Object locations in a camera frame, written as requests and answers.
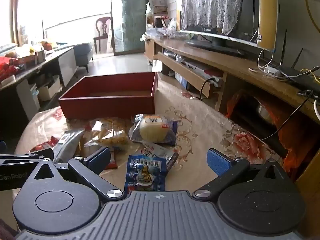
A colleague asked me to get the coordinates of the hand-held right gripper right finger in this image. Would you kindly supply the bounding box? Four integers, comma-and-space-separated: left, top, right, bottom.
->
192, 148, 292, 202

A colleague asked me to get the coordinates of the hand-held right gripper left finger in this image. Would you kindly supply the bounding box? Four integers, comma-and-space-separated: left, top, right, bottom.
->
25, 146, 127, 202

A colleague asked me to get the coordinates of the blue snack packet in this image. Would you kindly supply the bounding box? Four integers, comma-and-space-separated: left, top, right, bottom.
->
124, 154, 168, 196

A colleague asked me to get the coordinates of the clear-wrapped steamed cake packet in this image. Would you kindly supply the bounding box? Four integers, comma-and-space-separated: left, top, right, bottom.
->
131, 114, 177, 144

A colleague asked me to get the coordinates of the red cardboard box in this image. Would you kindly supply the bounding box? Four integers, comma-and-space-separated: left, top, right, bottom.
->
58, 72, 158, 119

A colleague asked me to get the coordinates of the white red snack packet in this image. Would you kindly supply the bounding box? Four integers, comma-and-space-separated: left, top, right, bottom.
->
142, 141, 179, 172

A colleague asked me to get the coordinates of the clear bag of yellow snacks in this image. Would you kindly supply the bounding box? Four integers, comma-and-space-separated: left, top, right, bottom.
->
84, 118, 131, 153

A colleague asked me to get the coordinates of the small red white packet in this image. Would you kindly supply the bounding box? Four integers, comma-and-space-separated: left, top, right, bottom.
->
106, 151, 118, 170

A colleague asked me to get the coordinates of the floral tablecloth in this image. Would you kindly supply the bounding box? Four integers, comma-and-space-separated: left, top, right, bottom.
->
14, 72, 298, 200

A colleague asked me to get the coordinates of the white storage bin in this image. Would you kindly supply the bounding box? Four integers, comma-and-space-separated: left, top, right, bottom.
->
37, 75, 62, 102

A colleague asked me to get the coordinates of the orange plastic bag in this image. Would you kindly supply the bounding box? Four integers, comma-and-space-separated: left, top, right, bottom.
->
226, 92, 320, 179

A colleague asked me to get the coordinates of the dark red round object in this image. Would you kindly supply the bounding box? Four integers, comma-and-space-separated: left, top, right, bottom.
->
204, 69, 223, 78

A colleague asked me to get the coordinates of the blue white box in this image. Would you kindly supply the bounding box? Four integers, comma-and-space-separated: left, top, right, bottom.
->
174, 72, 188, 90

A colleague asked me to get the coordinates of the dark side table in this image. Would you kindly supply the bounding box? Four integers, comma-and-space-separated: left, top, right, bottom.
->
0, 45, 78, 133

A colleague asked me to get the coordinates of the small white box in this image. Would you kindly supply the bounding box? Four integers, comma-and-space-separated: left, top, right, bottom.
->
36, 49, 47, 65

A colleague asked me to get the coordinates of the white media player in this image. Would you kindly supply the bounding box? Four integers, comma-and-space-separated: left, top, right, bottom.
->
179, 57, 223, 85

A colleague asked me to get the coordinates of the wooden television cabinet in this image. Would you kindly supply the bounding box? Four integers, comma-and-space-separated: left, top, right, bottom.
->
144, 38, 320, 180

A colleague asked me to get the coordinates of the white power strip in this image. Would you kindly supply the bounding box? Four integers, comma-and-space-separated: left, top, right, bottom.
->
259, 65, 282, 77

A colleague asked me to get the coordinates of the grey sofa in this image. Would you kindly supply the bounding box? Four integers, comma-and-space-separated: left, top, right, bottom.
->
73, 42, 94, 73

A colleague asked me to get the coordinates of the white paper on floor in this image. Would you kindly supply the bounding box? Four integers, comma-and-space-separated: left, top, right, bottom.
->
151, 59, 163, 73

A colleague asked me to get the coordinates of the black router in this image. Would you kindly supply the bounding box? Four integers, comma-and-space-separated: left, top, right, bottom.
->
277, 29, 320, 92

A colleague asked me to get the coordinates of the wooden chair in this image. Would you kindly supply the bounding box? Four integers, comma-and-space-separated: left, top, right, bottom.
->
93, 17, 112, 54

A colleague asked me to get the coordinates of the sliding glass door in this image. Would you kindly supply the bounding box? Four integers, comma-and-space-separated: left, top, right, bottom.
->
109, 0, 148, 56

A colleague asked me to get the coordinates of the pile of clear plastic bags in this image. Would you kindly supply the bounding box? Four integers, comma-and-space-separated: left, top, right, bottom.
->
140, 17, 193, 42

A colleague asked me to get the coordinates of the television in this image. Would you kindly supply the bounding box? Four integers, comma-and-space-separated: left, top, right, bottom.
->
179, 0, 263, 55

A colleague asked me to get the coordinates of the yellow board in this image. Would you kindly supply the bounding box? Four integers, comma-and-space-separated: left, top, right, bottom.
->
258, 0, 278, 51

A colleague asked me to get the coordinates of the white lace cloth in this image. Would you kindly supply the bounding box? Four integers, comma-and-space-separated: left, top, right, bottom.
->
180, 0, 244, 36

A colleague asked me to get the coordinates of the black power cable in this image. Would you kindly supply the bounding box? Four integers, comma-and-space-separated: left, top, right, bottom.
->
199, 77, 218, 101

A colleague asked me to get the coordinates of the yellow cable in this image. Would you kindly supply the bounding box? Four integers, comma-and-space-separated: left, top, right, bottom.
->
302, 0, 320, 34

